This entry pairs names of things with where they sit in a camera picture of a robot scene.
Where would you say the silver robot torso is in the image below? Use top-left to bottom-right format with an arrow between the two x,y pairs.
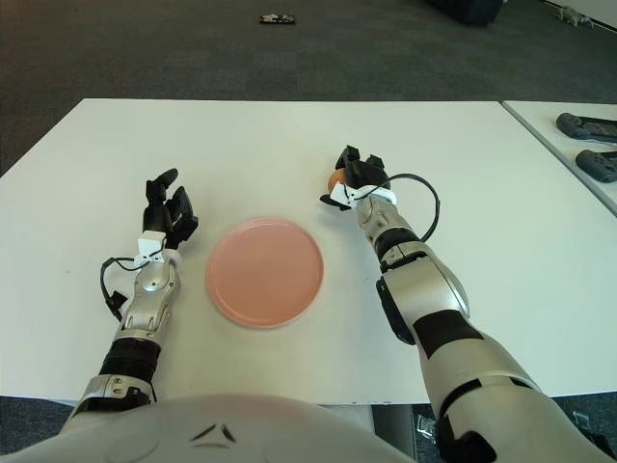
0,393 -> 416,463

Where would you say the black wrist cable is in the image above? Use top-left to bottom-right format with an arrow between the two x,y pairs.
385,173 -> 441,242
99,257 -> 144,322

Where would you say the small grey floor clutter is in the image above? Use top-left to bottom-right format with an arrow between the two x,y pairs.
553,7 -> 597,26

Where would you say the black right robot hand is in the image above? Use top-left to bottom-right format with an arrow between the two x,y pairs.
318,143 -> 399,212

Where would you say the dark bulky floor object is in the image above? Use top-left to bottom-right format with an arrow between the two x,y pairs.
423,0 -> 502,25

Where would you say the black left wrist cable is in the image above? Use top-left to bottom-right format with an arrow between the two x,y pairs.
99,257 -> 144,322

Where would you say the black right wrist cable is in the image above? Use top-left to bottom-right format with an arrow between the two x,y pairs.
385,173 -> 441,242

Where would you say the black device on floor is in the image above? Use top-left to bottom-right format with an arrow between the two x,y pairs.
573,409 -> 613,446

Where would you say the grey handheld controller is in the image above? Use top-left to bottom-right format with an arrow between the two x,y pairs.
555,113 -> 617,144
576,149 -> 617,183

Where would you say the pink round plate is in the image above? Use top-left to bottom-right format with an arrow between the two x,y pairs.
205,216 -> 325,331

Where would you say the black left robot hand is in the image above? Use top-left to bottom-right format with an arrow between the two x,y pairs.
134,168 -> 201,264

